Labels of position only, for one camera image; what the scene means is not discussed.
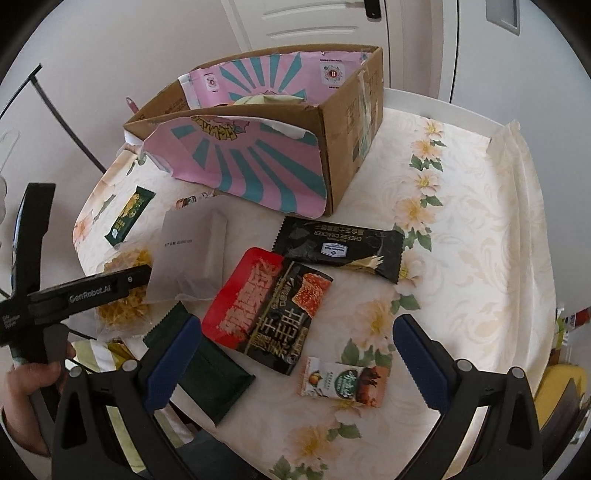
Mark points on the black cracker packet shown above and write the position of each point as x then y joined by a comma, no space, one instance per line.
332,244

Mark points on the person's left hand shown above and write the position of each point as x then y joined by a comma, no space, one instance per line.
16,401

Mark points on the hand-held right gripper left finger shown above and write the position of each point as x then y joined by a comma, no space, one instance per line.
173,364

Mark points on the yellow bag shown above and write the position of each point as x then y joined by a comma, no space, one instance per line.
558,387

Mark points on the white paper snack packet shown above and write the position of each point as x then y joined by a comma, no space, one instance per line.
189,258

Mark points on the floral tablecloth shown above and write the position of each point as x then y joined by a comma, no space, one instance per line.
461,258

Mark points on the green yellow print snack packet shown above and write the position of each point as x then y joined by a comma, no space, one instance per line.
127,217

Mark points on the pale yellow snack packet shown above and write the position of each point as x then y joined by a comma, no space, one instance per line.
265,98

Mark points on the white door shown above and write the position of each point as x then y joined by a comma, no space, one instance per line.
286,27

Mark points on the pink clip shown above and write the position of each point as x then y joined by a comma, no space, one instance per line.
132,104

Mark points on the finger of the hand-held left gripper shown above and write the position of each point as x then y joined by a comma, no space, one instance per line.
27,240
87,290

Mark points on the clear packet yellow honeycomb snack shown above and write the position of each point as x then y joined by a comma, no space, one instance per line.
122,314

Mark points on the cardboard box with pink flaps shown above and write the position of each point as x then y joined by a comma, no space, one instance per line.
258,161

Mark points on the black metal rack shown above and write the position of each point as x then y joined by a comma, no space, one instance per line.
69,127

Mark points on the small orange green snack packet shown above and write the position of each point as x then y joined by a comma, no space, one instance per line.
341,383

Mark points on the dark green snack packet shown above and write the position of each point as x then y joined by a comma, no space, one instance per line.
217,383

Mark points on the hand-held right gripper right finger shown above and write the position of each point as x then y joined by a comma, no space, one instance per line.
422,364

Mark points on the brown cardboard box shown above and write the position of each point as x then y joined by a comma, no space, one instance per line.
341,138

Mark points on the red black snack packet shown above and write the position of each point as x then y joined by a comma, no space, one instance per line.
258,318

